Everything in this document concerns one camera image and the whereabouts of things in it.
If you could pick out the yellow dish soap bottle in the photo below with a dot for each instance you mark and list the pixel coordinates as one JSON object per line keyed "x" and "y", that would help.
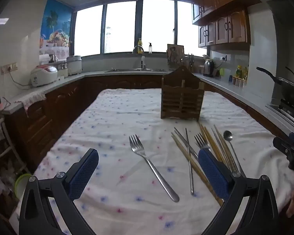
{"x": 139, "y": 49}

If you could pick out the tall white cooker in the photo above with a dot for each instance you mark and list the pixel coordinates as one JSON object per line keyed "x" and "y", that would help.
{"x": 74, "y": 64}

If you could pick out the white floral tablecloth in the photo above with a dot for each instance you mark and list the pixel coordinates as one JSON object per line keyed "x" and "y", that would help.
{"x": 112, "y": 117}

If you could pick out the kitchen window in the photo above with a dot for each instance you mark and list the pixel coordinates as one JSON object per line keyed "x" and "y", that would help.
{"x": 88, "y": 29}

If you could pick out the pink floral counter cloth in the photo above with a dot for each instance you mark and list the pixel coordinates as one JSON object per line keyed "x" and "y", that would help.
{"x": 32, "y": 96}

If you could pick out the black wok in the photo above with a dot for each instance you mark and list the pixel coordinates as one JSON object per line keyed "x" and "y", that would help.
{"x": 291, "y": 88}

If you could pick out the wooden cutting board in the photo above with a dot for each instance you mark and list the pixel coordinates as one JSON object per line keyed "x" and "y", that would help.
{"x": 175, "y": 56}

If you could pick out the large metal fork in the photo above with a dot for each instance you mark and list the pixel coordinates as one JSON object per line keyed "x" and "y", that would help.
{"x": 139, "y": 150}

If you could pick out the countertop utensil crock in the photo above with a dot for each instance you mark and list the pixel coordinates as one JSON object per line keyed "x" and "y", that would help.
{"x": 191, "y": 62}

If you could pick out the clear soap dispenser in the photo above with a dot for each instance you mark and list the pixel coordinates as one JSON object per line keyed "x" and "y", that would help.
{"x": 150, "y": 50}

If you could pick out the green round item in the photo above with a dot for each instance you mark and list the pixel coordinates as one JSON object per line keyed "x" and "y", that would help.
{"x": 222, "y": 72}

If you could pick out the green lidded container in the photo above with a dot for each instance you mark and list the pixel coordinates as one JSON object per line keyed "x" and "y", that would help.
{"x": 22, "y": 183}

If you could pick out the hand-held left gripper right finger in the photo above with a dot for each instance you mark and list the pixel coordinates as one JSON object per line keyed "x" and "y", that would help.
{"x": 211, "y": 171}

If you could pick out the chrome faucet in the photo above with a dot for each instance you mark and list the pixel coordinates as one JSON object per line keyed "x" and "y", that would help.
{"x": 143, "y": 62}

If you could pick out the long metal spoon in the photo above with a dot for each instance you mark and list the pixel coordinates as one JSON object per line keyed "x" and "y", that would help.
{"x": 227, "y": 135}

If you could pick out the wooden slatted utensil holder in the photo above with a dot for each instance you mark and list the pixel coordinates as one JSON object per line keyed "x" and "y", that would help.
{"x": 182, "y": 90}

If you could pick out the spice jar set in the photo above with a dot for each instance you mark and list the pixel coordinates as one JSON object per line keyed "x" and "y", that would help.
{"x": 239, "y": 82}

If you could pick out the wooden upper cabinets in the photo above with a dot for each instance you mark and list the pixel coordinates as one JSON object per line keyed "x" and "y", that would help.
{"x": 235, "y": 27}

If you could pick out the gas stove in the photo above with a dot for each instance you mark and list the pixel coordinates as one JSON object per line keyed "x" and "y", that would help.
{"x": 289, "y": 112}

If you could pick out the steel sink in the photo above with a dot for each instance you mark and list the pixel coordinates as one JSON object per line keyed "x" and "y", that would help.
{"x": 127, "y": 70}

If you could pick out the white rice cooker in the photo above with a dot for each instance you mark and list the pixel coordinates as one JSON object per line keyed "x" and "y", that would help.
{"x": 43, "y": 74}

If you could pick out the yellow cooking oil bottle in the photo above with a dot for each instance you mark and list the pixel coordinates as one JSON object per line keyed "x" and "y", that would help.
{"x": 239, "y": 72}

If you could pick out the white wall outlet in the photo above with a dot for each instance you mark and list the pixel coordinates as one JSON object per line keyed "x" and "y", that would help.
{"x": 223, "y": 58}

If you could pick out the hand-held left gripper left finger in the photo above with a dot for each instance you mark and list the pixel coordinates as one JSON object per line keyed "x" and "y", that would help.
{"x": 85, "y": 173}

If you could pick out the beige wall outlet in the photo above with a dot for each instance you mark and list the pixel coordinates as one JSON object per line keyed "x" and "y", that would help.
{"x": 8, "y": 68}

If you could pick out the tropical fruit wall poster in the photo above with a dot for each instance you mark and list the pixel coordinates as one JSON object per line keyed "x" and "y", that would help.
{"x": 56, "y": 17}

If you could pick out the small metal fork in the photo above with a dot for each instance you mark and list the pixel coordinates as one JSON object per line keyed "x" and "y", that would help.
{"x": 203, "y": 146}

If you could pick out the amber oil bottle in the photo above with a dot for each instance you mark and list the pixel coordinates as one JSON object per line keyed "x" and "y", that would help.
{"x": 245, "y": 73}

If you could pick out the steel electric kettle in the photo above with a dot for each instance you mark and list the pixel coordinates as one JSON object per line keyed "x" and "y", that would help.
{"x": 208, "y": 68}

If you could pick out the small white appliance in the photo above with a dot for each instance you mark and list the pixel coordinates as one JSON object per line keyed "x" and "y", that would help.
{"x": 62, "y": 71}

